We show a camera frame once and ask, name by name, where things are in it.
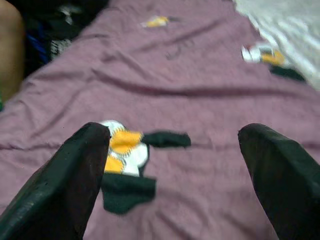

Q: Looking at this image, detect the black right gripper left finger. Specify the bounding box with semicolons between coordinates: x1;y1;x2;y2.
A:
0;121;111;240

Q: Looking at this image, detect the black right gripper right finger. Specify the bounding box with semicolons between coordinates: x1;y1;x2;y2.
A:
237;122;320;240

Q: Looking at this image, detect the purple duck print blanket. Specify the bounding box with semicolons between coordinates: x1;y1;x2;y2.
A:
0;0;320;240

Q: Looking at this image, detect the person in grey shorts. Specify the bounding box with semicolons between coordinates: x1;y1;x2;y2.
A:
0;1;26;104

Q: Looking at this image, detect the black bag with white print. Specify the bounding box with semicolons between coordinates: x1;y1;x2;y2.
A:
14;0;111;76

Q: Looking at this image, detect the white quilted mattress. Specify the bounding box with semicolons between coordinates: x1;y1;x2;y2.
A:
232;0;320;89

